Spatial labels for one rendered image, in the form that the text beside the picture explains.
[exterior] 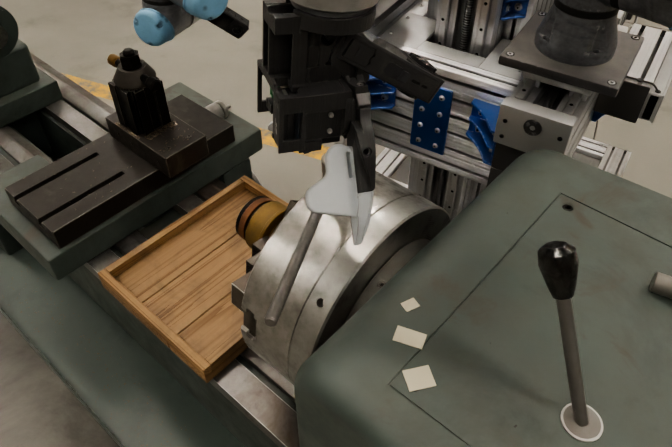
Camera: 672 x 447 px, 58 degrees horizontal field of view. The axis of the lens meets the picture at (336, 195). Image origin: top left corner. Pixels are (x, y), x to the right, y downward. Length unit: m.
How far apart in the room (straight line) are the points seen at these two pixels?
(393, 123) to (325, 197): 0.98
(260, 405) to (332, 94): 0.64
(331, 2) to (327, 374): 0.34
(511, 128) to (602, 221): 0.46
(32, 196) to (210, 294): 0.40
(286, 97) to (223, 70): 2.93
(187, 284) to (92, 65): 2.60
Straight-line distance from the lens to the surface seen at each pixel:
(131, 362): 1.51
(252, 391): 1.04
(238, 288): 0.83
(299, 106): 0.49
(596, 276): 0.72
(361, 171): 0.52
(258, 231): 0.92
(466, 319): 0.64
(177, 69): 3.47
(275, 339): 0.78
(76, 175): 1.31
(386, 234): 0.73
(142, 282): 1.18
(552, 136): 1.18
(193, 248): 1.21
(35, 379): 2.25
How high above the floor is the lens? 1.77
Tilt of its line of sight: 43 degrees down
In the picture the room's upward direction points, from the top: straight up
